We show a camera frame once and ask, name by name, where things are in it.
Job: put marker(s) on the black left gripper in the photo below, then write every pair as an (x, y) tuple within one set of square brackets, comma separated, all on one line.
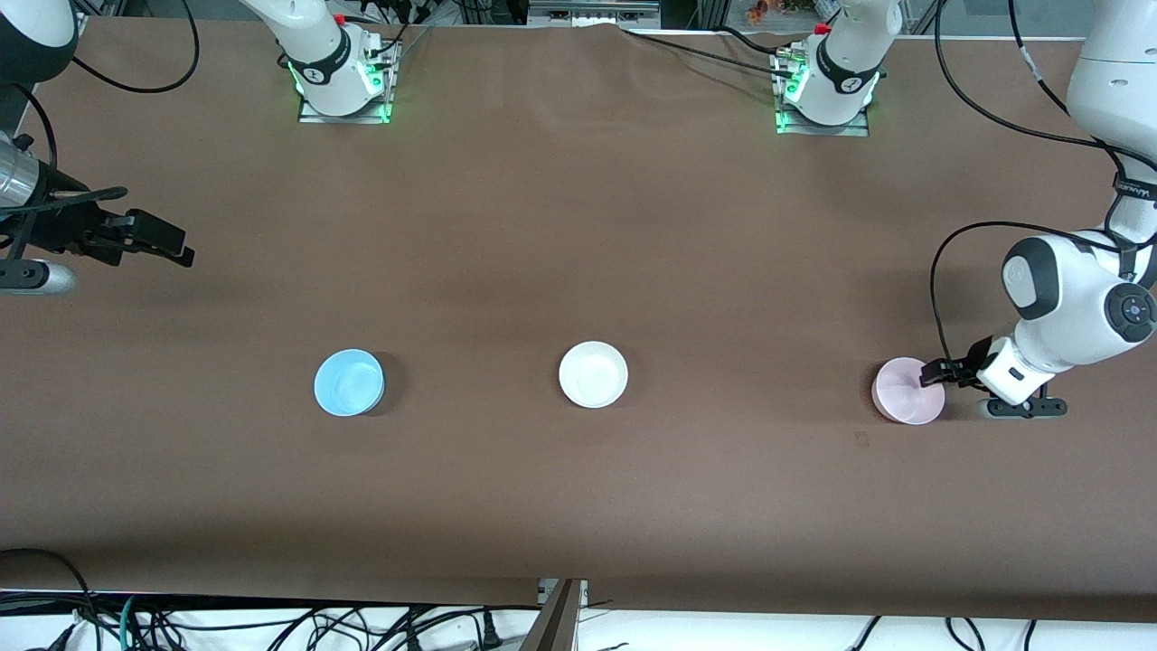
[(973, 356)]

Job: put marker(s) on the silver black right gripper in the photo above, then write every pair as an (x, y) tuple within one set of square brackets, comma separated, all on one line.
[(61, 228)]

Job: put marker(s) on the pink bowl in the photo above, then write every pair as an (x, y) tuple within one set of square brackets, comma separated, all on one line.
[(899, 402)]

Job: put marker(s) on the light blue bowl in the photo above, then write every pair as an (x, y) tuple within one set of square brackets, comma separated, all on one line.
[(348, 382)]

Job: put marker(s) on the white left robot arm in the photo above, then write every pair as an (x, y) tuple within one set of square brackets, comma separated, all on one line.
[(1076, 298)]

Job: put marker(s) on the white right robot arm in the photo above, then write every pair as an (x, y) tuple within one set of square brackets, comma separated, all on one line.
[(316, 54)]

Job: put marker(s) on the white bowl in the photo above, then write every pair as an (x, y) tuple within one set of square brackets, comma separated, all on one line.
[(593, 374)]

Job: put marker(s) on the brown table cover sheet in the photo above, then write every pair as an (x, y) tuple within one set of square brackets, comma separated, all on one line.
[(578, 226)]

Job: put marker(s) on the orange background object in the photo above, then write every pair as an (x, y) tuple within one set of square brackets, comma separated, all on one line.
[(764, 9)]

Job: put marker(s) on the black power plug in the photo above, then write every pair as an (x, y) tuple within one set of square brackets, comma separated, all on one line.
[(490, 630)]

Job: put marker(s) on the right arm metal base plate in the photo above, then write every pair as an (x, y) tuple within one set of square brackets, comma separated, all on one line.
[(343, 118)]

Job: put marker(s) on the silver corner bracket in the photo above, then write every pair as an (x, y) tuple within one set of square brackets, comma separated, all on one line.
[(81, 25)]

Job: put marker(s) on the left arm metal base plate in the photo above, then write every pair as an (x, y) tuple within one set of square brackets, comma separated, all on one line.
[(823, 130)]

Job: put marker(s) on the aluminium frame post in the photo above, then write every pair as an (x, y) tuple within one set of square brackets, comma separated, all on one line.
[(556, 624)]

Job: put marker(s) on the aluminium rail unit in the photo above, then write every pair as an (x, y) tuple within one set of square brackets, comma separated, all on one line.
[(592, 11)]

